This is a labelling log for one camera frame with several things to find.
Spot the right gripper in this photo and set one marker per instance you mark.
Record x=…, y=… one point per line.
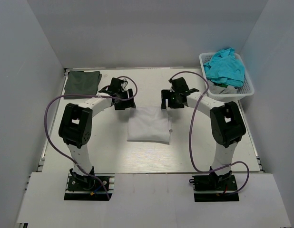
x=166, y=94

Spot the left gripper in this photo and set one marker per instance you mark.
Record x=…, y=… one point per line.
x=128, y=104

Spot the white t-shirt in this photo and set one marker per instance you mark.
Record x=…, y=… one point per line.
x=149, y=124

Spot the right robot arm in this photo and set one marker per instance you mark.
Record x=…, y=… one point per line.
x=227, y=125

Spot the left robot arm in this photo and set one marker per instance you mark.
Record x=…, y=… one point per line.
x=76, y=125

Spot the grey garment in basket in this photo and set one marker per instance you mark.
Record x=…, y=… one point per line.
x=222, y=89

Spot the folded dark green t-shirt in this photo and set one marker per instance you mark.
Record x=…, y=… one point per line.
x=82, y=83

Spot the green garment in basket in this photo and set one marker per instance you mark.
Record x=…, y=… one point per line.
x=222, y=84

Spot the turquoise t-shirt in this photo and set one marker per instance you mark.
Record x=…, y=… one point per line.
x=224, y=68

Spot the white plastic basket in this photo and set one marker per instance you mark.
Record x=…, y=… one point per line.
x=246, y=90

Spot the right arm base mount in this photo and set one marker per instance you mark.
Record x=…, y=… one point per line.
x=214, y=188

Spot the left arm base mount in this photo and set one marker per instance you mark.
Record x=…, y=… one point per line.
x=86, y=188

